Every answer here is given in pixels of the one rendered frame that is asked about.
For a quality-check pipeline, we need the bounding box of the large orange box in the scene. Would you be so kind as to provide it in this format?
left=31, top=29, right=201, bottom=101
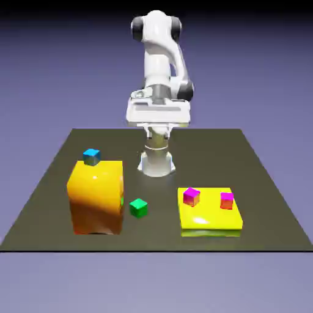
left=66, top=160, right=125, bottom=235

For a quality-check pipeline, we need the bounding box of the small green cube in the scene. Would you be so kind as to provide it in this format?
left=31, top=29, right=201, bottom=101
left=128, top=197, right=149, bottom=219

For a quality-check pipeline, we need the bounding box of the small blue cube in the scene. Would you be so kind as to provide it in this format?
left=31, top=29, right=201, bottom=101
left=83, top=148, right=101, bottom=167

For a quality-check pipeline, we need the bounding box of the small magenta cube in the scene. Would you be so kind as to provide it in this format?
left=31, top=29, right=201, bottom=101
left=183, top=186, right=201, bottom=208
left=219, top=192, right=235, bottom=210

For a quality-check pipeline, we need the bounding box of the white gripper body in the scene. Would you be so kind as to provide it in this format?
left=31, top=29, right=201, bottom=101
left=125, top=97, right=191, bottom=128

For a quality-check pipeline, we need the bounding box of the large yellow box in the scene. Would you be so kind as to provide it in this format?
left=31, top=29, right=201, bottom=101
left=177, top=187, right=243, bottom=237

